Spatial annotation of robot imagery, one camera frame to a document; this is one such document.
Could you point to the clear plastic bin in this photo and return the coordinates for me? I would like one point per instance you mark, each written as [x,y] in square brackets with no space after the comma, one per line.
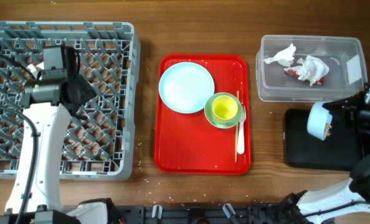
[343,55]

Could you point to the black plastic tray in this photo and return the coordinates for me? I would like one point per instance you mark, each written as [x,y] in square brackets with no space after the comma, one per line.
[342,150]

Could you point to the food scraps and rice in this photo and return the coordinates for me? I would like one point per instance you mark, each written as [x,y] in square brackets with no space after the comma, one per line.
[327,130]

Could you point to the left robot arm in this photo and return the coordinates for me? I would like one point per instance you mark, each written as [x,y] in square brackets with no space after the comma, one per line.
[49,103]

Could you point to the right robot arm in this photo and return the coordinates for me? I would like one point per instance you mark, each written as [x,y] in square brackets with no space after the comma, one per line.
[349,196]

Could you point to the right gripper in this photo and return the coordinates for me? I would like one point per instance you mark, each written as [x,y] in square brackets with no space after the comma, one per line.
[347,110]

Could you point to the yellow cup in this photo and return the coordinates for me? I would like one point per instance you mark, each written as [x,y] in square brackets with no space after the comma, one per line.
[224,108]

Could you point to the large light blue plate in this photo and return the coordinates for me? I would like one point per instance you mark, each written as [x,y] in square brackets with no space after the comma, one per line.
[185,87]

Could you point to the white plastic fork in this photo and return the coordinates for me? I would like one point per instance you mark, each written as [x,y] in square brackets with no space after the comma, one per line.
[241,137]

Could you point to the grey dishwasher rack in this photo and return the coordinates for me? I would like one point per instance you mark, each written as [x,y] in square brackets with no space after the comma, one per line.
[98,144]

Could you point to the red snack wrapper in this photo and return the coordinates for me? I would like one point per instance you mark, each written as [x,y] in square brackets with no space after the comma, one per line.
[290,71]

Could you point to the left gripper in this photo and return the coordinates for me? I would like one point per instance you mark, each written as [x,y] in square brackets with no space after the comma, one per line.
[88,93]

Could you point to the green saucer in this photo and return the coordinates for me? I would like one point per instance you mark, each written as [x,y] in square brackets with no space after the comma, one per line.
[209,115]

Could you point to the white tissue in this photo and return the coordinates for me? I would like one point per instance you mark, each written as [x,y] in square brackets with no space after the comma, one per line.
[312,69]
[284,57]

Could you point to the small light blue bowl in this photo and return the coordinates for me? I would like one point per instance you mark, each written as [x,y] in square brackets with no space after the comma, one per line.
[318,118]

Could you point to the wooden chopstick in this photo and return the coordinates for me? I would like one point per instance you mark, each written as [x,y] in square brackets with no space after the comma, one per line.
[236,132]

